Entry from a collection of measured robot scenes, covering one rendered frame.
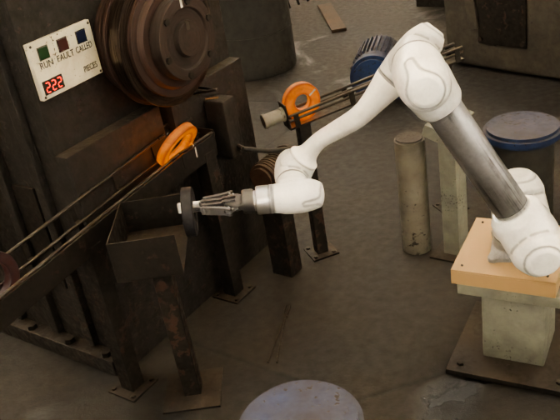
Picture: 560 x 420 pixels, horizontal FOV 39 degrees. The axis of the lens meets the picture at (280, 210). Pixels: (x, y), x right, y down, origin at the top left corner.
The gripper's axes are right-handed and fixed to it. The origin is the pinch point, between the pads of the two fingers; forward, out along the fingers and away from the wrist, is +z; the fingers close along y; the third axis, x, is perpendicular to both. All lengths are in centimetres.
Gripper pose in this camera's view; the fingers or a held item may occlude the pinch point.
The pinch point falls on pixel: (189, 207)
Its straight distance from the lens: 241.5
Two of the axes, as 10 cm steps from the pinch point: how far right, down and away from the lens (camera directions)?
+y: -0.2, -4.8, 8.8
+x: -1.0, -8.7, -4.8
